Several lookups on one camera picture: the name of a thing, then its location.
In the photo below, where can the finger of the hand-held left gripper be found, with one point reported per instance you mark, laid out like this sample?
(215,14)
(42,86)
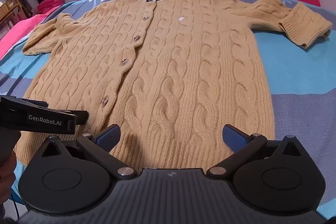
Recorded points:
(78,117)

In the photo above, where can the pink blanket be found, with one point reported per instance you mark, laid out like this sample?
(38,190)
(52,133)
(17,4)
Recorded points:
(23,27)

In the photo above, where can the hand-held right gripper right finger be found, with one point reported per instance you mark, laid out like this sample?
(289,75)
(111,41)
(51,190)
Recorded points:
(234,137)

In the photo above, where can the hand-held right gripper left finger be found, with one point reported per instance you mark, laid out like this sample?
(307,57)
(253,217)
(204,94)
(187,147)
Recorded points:
(108,137)

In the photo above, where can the red folded cloth pile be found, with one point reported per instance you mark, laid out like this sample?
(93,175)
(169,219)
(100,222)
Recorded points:
(51,5)

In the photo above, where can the wooden shelf unit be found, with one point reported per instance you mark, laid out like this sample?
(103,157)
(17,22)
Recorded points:
(8,11)

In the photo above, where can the person's left hand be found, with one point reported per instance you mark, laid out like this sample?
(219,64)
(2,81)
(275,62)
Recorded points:
(7,182)

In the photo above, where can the blue grey patterned blanket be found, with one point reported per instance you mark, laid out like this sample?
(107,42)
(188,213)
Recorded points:
(294,69)

